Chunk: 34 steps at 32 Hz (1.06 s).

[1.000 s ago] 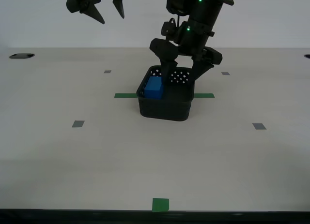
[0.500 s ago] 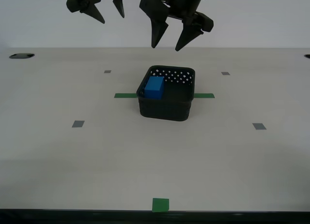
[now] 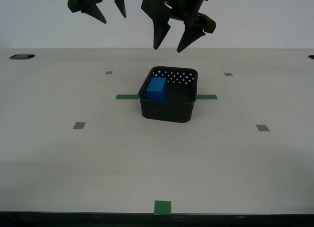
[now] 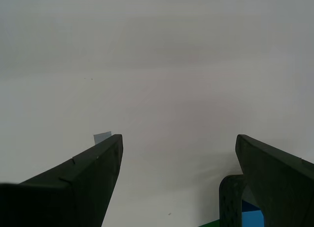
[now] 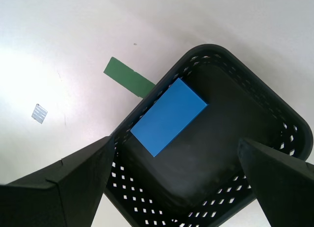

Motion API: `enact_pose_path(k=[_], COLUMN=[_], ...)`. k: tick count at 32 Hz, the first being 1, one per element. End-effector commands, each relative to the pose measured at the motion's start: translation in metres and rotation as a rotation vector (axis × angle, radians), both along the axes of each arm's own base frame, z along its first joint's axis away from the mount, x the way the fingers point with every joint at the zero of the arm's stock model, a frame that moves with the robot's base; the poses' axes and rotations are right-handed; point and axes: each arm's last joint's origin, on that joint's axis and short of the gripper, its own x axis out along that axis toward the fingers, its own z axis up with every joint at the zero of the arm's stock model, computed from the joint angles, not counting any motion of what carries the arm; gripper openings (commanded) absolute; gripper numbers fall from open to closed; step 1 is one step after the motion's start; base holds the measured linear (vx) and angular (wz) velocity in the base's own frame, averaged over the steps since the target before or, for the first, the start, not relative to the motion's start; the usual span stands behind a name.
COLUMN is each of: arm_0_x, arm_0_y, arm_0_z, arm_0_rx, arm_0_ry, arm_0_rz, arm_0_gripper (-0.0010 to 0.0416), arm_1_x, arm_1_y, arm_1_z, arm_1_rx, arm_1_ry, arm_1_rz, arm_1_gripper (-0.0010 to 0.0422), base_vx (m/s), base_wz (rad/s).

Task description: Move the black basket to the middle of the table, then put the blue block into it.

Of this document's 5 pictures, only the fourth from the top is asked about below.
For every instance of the blue block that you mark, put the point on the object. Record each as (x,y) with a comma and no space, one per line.
(252,218)

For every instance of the grey tape square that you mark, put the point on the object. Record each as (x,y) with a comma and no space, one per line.
(101,137)

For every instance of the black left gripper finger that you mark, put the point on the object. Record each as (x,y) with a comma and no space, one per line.
(73,192)
(282,187)

